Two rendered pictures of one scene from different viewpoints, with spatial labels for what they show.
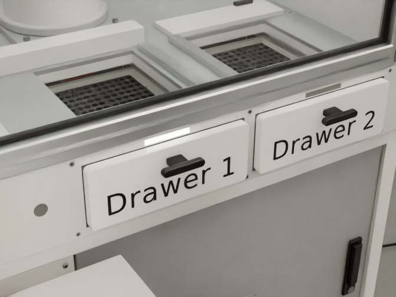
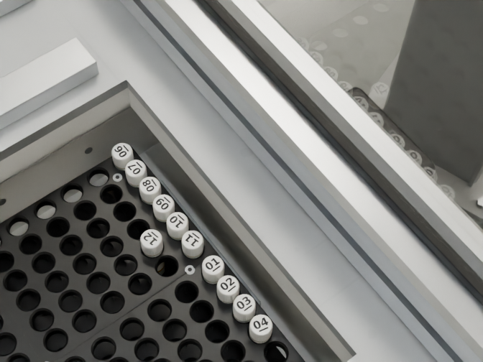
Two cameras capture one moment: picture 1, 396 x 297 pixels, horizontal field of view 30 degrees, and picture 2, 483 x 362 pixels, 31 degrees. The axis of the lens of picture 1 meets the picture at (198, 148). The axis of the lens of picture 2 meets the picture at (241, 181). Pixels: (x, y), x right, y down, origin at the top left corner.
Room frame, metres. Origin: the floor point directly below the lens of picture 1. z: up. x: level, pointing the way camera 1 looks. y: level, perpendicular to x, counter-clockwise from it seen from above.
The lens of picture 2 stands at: (1.08, 0.30, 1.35)
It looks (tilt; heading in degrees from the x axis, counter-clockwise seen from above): 61 degrees down; 263
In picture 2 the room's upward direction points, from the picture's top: 2 degrees clockwise
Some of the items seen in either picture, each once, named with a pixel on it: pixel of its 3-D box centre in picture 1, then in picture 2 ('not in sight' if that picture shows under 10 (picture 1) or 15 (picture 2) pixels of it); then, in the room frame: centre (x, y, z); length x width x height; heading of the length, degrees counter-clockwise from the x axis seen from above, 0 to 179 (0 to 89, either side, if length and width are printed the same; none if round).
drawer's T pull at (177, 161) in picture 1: (179, 164); not in sight; (0.97, 0.03, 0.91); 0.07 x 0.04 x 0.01; 122
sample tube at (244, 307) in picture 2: not in sight; (243, 319); (1.06, 0.13, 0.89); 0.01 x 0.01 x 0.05
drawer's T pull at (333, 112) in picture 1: (335, 114); not in sight; (1.14, -0.24, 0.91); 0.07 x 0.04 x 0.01; 122
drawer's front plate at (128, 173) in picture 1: (170, 173); not in sight; (0.99, 0.04, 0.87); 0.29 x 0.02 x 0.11; 122
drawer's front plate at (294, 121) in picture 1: (323, 124); not in sight; (1.16, -0.22, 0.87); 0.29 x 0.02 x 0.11; 122
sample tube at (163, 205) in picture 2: not in sight; (165, 221); (1.10, 0.06, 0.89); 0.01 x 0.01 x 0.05
